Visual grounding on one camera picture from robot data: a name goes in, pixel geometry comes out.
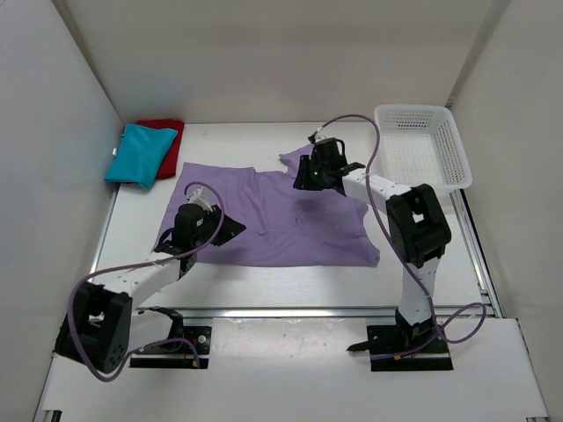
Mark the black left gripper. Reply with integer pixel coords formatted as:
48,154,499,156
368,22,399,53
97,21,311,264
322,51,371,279
192,204,245,250

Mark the red t shirt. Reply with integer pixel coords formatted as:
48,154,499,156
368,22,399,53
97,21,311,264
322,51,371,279
136,119,185,180

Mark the lavender t shirt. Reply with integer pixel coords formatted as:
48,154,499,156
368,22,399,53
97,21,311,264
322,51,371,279
158,146,380,267

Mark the teal t shirt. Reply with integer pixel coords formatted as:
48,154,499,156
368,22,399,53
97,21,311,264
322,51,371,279
104,124,178,190

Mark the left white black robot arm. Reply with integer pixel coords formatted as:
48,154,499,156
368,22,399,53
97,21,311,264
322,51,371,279
55,203,246,382

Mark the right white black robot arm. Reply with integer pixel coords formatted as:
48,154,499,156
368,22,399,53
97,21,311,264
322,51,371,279
294,135,451,352

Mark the white plastic laundry basket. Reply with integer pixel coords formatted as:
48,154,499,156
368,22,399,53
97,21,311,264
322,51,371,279
374,104,472,194

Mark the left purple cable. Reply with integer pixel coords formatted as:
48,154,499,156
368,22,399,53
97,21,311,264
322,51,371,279
65,181,225,382

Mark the purple cable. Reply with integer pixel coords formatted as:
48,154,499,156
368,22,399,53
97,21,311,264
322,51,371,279
310,113,487,361
65,181,225,382

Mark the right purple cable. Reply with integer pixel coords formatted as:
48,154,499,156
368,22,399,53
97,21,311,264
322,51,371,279
310,113,487,361

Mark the aluminium frame rail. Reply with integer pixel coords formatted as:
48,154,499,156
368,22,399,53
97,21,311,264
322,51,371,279
179,307,395,319

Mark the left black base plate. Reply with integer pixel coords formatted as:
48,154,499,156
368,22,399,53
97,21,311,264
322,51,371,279
129,318,213,370

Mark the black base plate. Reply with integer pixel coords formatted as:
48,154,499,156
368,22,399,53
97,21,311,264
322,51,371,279
129,318,213,370
347,311,453,372

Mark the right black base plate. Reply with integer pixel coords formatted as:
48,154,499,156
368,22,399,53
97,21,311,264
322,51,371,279
347,311,453,372

